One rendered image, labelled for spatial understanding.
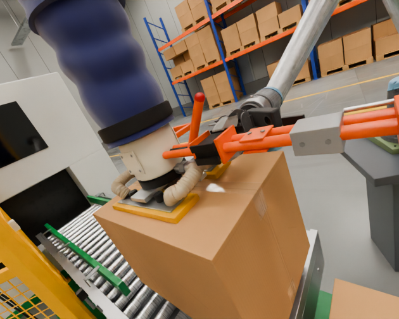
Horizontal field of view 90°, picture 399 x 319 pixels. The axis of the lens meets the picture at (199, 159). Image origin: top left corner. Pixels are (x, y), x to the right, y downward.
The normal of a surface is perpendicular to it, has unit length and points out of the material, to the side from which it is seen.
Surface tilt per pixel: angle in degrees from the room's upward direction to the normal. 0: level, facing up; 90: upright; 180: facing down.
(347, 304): 0
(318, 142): 90
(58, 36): 110
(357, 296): 0
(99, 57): 77
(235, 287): 88
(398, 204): 90
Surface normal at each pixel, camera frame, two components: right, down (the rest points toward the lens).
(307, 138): -0.56, 0.51
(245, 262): 0.72, -0.05
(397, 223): -0.19, 0.44
